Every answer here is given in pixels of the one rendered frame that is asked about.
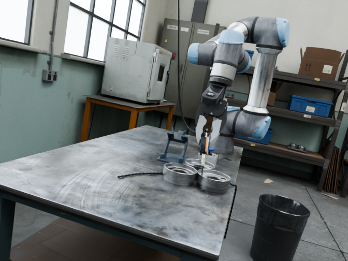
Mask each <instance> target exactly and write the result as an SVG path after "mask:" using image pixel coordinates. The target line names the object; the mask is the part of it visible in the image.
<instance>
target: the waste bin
mask: <svg viewBox="0 0 348 261"><path fill-rule="evenodd" d="M310 214H311V213H310V210H309V209H308V208H307V207H305V206H304V205H303V204H301V203H299V202H297V201H295V200H293V199H290V198H287V197H284V196H280V195H276V194H262V195H260V197H259V203H258V207H257V217H256V222H255V228H254V234H253V240H252V245H251V251H250V256H251V258H252V259H253V260H254V261H292V260H293V258H294V255H295V252H296V250H297V247H298V244H299V241H300V238H301V236H302V233H303V231H304V229H305V226H306V223H307V220H308V218H309V217H310Z"/></svg>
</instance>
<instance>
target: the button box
mask: <svg viewBox="0 0 348 261"><path fill-rule="evenodd" d="M201 157H202V155H200V154H199V153H198V155H197V159H198V160H201ZM217 158H218V155H217V154H213V153H210V154H209V156H207V155H206V160H205V161H207V162H210V163H212V164H214V165H216V161H217Z"/></svg>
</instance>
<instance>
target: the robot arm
mask: <svg viewBox="0 0 348 261"><path fill-rule="evenodd" d="M289 35H290V26H289V21H288V20H287V19H283V18H278V17H277V18H270V17H247V18H244V19H241V20H238V21H236V22H234V23H232V24H231V25H230V26H229V27H228V29H227V30H223V31H222V32H221V33H220V34H218V35H217V36H215V37H213V38H212V39H210V40H208V41H206V42H205V43H193V44H191V45H190V47H189V49H188V60H189V62H190V63H193V64H197V65H204V66H211V67H210V70H211V75H210V76H211V78H210V81H209V82H210V83H211V84H210V85H209V86H208V88H207V89H206V90H205V91H204V92H203V94H202V95H201V101H200V102H201V103H202V105H201V104H199V107H198V109H197V111H196V114H195V127H196V138H197V142H198V144H199V145H200V143H201V137H202V134H203V132H204V126H205V125H206V124H207V122H208V120H207V119H206V118H205V117H206V116H211V117H214V118H213V122H212V127H211V132H210V135H209V147H213V148H214V151H211V152H213V153H217V154H222V155H233V154H234V141H233V138H234V134H237V135H241V136H245V137H249V138H251V139H257V140H261V139H263V137H264V136H265V134H266V132H267V130H268V128H269V125H270V122H271V117H269V116H268V113H269V112H268V110H267V109H266V106H267V101H268V97H269V92H270V88H271V83H272V78H273V74H274V69H275V66H276V61H277V57H278V54H280V53H281V52H282V50H283V48H285V47H287V46H288V42H289ZM243 43H250V44H256V47H255V49H256V50H257V52H258V55H257V59H256V64H255V69H254V75H253V80H252V85H251V89H250V94H249V100H248V104H247V105H246V106H245V107H244V108H243V111H241V110H240V107H231V106H228V102H227V101H225V100H224V98H225V94H226V90H227V87H231V85H232V82H233V81H234V78H235V74H236V73H239V74H240V73H244V72H246V71H247V70H248V69H249V67H250V65H251V59H250V56H249V54H248V53H247V52H246V51H245V50H244V48H243V47H242V45H243Z"/></svg>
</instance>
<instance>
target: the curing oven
mask: <svg viewBox="0 0 348 261"><path fill-rule="evenodd" d="M171 58H172V53H171V52H170V51H167V50H165V49H163V48H161V47H160V46H158V45H154V44H151V43H145V42H139V41H133V40H127V39H121V38H114V37H109V42H108V49H107V56H106V63H105V70H104V77H103V83H102V88H101V94H105V97H108V95H110V96H115V97H120V98H125V99H129V100H134V101H137V102H142V104H141V105H143V106H145V103H157V104H160V103H163V102H164V97H165V92H166V86H167V84H168V79H169V70H170V64H171Z"/></svg>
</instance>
